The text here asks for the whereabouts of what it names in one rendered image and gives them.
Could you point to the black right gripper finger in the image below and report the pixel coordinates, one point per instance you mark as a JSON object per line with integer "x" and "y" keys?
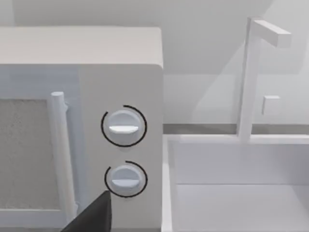
{"x": 96, "y": 215}

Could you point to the white sink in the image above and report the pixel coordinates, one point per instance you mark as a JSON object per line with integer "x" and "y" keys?
{"x": 236, "y": 183}

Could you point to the tall white tap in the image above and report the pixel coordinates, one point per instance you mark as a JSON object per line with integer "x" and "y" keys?
{"x": 251, "y": 77}

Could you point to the microwave oven door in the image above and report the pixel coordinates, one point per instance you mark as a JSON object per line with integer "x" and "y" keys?
{"x": 29, "y": 149}

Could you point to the pale microwave oven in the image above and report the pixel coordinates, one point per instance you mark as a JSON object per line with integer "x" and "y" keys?
{"x": 120, "y": 79}

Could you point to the white microwave knob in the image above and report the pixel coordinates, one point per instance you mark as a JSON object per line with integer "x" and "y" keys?
{"x": 125, "y": 178}
{"x": 123, "y": 125}

